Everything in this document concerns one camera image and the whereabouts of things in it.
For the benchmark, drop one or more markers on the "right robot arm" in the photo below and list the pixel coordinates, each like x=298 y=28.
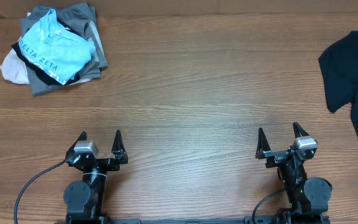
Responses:
x=308 y=197

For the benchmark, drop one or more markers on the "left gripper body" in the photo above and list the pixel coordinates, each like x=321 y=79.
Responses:
x=109 y=165

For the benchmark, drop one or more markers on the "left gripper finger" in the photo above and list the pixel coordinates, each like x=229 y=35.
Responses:
x=118 y=149
x=82 y=137

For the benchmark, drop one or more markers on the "grey folded garment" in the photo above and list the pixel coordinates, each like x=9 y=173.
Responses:
x=93 y=68

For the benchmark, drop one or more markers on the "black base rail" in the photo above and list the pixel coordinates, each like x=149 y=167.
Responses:
x=264 y=219

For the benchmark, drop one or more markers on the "light blue folded t-shirt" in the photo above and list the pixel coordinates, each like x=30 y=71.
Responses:
x=59 y=53

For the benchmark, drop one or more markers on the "black folded garment in pile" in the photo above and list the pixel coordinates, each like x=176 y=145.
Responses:
x=38 y=71

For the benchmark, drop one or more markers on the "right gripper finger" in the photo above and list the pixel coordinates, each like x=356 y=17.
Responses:
x=298 y=130
x=263 y=148

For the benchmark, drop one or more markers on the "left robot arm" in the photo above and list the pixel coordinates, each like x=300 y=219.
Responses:
x=84 y=198

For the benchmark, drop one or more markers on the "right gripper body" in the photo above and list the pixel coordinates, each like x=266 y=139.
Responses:
x=276 y=158

